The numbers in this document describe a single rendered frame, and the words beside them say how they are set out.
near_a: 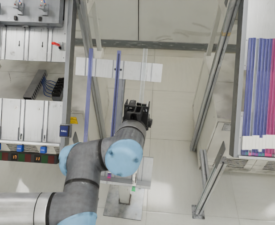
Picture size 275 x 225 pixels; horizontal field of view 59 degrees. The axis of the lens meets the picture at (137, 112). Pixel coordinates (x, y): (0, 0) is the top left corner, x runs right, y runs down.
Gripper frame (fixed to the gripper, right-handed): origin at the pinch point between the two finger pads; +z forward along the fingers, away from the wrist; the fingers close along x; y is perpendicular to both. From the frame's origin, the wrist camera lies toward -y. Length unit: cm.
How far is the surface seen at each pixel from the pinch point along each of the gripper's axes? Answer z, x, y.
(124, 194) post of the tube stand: 45, 10, -75
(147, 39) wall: 219, 17, 4
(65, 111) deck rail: 20.3, 35.5, -11.7
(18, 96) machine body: 53, 79, -19
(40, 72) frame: 68, 71, -7
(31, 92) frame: 51, 69, -15
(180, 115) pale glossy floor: 130, -25, -51
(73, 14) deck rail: 39, 37, 29
